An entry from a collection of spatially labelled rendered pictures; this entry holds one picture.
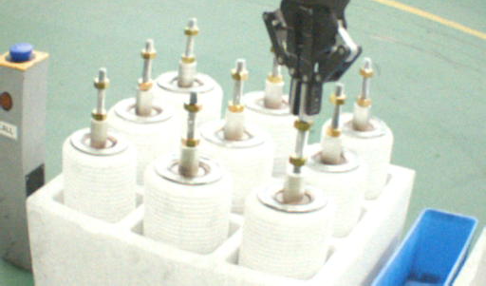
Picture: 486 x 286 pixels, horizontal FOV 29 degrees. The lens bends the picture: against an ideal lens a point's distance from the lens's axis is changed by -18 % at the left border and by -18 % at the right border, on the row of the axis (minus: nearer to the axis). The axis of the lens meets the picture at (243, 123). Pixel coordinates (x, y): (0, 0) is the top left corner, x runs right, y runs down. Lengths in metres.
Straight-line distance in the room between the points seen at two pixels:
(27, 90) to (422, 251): 0.62
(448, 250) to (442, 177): 0.42
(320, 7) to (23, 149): 0.47
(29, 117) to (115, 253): 0.24
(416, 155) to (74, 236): 0.92
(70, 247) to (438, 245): 0.56
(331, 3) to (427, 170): 0.90
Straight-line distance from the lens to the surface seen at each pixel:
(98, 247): 1.20
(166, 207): 1.16
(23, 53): 1.31
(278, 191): 1.16
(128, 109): 1.33
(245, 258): 1.16
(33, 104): 1.33
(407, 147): 1.99
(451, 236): 1.48
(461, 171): 1.93
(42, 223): 1.24
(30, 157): 1.35
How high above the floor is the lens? 0.74
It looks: 22 degrees down
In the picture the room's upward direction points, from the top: 6 degrees clockwise
